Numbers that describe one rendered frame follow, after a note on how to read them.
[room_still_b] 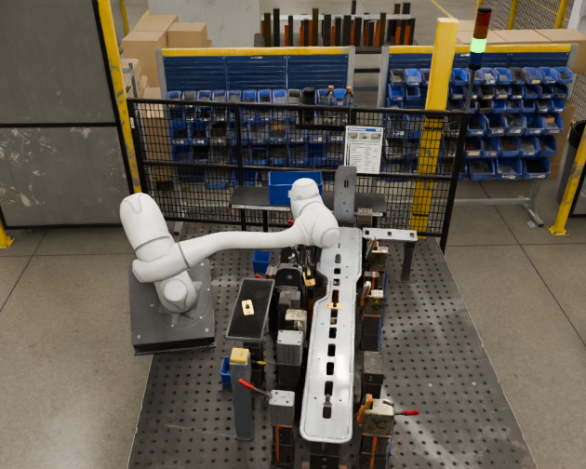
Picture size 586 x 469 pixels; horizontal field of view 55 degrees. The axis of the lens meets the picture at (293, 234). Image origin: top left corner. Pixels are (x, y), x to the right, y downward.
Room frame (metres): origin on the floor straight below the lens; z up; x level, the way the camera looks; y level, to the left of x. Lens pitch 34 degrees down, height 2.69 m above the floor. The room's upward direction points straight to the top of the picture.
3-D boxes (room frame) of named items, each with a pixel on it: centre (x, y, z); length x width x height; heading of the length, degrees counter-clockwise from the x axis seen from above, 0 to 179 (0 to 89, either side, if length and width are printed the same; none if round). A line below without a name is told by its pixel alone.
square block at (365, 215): (2.66, -0.40, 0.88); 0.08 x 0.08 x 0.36; 84
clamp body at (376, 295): (1.98, -0.37, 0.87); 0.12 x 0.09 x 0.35; 84
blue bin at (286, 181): (2.87, -0.01, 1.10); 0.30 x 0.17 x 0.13; 91
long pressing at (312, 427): (1.92, -0.19, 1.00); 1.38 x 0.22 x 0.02; 174
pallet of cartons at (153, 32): (6.77, 1.43, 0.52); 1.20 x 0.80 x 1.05; 179
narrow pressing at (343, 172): (2.67, -0.28, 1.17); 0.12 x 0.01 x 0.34; 84
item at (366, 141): (2.94, -0.40, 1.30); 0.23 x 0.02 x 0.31; 84
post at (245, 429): (1.49, 0.20, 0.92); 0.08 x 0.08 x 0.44; 84
